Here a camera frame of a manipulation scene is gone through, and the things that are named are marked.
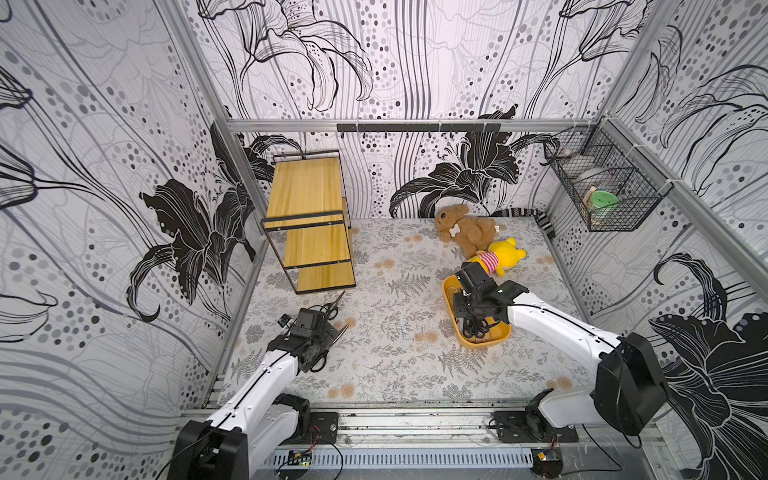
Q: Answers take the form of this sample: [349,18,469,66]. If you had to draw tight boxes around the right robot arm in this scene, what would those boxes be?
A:
[444,262,670,442]

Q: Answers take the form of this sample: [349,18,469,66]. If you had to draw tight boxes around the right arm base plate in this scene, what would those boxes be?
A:
[488,388,579,445]

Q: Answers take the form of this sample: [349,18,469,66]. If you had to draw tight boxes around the brown teddy bear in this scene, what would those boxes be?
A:
[434,205,499,259]

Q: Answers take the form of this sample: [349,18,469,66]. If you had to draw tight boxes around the yellow plush toy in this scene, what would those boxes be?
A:
[469,238,527,277]

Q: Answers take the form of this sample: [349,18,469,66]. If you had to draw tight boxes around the floral table mat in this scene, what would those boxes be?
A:
[220,219,591,403]

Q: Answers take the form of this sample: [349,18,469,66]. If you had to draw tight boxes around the green lidded container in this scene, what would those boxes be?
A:
[586,190,620,222]

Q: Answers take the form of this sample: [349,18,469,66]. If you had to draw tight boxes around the wooden two-tier shelf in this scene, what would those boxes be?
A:
[261,150,356,295]

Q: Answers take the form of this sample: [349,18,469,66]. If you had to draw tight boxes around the striped plush tail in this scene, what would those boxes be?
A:
[491,208,556,240]

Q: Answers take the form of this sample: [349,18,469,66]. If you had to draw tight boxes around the white cable duct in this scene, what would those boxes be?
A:
[257,447,534,470]

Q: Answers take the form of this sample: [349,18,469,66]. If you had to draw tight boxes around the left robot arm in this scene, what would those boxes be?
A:
[156,302,345,479]

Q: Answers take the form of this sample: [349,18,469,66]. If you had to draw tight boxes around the long black scissors left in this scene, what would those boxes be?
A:
[310,324,349,373]

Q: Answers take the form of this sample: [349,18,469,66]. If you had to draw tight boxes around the orange storage box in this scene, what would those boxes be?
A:
[442,276,512,349]

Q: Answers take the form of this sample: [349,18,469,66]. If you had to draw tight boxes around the small black scissors near shelf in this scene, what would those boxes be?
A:
[320,290,346,321]

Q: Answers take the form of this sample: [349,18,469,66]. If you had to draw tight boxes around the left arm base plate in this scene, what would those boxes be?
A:
[272,394,340,446]

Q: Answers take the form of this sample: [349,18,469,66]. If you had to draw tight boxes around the black wall rail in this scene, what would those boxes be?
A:
[336,122,502,133]

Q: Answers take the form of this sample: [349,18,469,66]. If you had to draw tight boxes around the black wire basket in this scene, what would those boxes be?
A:
[544,122,672,232]

